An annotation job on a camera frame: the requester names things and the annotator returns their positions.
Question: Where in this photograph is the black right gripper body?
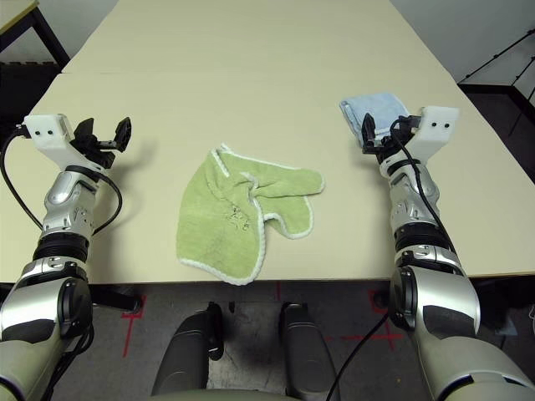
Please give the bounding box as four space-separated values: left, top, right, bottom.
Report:
360 136 415 165

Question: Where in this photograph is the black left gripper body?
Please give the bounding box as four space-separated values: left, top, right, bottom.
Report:
69 134 120 170

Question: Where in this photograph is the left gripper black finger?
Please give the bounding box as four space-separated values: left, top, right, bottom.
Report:
112 116 134 153
74 117 96 141

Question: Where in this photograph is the green towel with white trim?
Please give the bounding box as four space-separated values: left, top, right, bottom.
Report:
175 142 326 287

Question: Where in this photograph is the folded light blue towel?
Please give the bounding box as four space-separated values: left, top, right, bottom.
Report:
339 91 411 148

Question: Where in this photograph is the black foam floor mat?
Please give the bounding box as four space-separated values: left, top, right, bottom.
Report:
0 60 64 135

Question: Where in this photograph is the black side cabinet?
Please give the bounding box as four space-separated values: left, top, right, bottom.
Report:
457 81 535 185

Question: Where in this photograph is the black tripod stand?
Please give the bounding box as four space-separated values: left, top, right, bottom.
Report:
457 31 535 135

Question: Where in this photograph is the black-framed side table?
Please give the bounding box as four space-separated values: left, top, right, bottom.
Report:
0 0 70 68

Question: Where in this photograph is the red floor tape mark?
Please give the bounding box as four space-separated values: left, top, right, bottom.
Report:
334 290 405 352
120 294 147 358

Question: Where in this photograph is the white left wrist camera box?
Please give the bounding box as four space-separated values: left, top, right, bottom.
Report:
23 113 73 170

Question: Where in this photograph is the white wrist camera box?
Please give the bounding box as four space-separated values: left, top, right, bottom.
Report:
23 113 73 170
407 105 461 164

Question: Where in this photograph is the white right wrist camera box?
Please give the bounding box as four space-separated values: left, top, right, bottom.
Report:
407 105 461 164

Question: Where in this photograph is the black left wrist camera cable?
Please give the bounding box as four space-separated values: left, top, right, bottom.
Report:
0 124 123 235

